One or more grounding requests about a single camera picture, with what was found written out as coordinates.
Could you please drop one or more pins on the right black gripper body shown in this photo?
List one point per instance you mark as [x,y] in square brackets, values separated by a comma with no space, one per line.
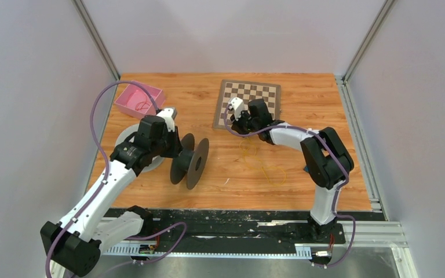
[245,124]

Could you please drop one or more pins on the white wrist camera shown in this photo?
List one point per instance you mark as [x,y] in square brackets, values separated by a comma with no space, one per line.
[236,105]
[168,114]

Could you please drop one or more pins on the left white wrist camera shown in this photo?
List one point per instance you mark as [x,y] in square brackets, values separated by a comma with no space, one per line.
[168,114]

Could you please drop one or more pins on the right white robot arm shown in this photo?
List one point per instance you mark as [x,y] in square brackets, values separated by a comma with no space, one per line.
[327,160]

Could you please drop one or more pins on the wooden chessboard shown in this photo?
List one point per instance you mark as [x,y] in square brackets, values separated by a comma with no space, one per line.
[247,91]

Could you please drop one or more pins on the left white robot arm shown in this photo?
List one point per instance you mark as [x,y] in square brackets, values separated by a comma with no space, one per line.
[77,241]

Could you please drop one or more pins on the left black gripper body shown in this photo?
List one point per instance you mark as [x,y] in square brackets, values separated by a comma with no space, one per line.
[168,146]

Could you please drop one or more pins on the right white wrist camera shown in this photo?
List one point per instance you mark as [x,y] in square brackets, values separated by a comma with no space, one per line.
[236,105]

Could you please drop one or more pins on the white cable spool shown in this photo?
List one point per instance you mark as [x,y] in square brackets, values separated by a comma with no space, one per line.
[134,152]

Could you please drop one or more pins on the black cable spool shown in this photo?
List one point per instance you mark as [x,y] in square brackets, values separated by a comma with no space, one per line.
[191,161]

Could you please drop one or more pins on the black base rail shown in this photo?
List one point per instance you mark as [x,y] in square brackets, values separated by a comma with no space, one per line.
[239,231]

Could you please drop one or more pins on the pink plastic box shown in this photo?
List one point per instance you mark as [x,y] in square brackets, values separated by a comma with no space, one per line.
[134,102]

